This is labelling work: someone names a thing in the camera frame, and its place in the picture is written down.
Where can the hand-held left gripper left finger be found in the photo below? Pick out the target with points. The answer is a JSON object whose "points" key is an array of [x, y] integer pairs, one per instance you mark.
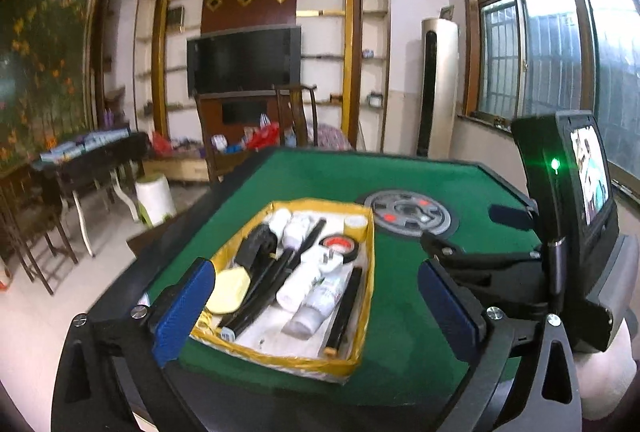
{"points": [[182, 307]]}

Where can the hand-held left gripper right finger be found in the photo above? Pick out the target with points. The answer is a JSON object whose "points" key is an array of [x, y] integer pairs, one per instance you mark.
{"points": [[450, 312]]}

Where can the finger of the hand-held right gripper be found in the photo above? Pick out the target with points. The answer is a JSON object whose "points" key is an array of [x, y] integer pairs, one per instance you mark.
{"points": [[510, 216], [500, 277]]}

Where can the yellow sponge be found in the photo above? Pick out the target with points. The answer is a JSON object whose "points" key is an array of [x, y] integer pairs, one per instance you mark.
{"points": [[227, 289]]}

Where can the white tray with yellow tape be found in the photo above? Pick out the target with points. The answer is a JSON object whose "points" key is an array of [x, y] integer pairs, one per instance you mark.
{"points": [[270, 329]]}

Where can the black stick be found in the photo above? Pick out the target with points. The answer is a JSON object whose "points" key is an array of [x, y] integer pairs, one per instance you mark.
{"points": [[345, 307]]}

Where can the white plug adapter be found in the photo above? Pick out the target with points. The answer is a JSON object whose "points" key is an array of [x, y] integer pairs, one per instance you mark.
{"points": [[305, 277]]}

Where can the small white bottle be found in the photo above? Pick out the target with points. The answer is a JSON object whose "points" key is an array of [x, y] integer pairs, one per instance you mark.
{"points": [[279, 222]]}

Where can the white squeeze tube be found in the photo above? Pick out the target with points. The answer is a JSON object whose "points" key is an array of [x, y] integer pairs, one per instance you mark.
{"points": [[317, 304]]}

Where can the person's right forearm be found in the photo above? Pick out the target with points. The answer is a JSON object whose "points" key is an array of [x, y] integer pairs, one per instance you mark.
{"points": [[607, 377]]}

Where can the black plastic pouch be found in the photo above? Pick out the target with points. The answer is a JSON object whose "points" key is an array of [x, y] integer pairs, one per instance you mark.
{"points": [[255, 247]]}

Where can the round grey table console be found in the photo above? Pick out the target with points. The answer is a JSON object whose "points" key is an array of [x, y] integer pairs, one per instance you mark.
{"points": [[407, 212]]}

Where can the white and green bin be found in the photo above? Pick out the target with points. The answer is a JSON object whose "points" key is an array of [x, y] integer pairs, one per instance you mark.
{"points": [[155, 202]]}

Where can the yellow tape roll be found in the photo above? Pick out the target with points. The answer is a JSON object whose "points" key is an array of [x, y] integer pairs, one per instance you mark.
{"points": [[355, 225]]}

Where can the white pill bottle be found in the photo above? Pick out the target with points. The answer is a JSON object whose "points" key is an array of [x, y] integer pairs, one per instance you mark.
{"points": [[297, 232]]}

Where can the black tape roll red core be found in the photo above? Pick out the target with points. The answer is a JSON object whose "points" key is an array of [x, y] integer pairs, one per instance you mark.
{"points": [[325, 244]]}

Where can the standing air conditioner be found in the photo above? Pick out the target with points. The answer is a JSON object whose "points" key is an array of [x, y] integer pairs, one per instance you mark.
{"points": [[440, 87]]}

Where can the barred window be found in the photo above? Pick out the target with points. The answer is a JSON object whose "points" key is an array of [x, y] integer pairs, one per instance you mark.
{"points": [[545, 47]]}

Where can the black side table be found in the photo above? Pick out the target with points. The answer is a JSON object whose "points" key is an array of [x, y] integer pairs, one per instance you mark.
{"points": [[90, 162]]}

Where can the dark wooden chair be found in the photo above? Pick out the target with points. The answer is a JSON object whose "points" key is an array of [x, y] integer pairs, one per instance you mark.
{"points": [[30, 222]]}

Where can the red plastic bag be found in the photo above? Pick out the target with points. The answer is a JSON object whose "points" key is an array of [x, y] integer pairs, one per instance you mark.
{"points": [[262, 137]]}

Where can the row of blue white boxes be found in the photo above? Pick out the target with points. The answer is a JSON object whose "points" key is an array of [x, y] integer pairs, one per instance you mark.
{"points": [[85, 144]]}

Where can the floral cloth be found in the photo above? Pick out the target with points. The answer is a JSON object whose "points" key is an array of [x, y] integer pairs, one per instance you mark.
{"points": [[330, 137]]}

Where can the black television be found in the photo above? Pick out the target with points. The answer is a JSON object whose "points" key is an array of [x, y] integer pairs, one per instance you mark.
{"points": [[245, 59]]}

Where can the flower wall poster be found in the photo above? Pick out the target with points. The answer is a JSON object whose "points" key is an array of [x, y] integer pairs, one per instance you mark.
{"points": [[45, 77]]}

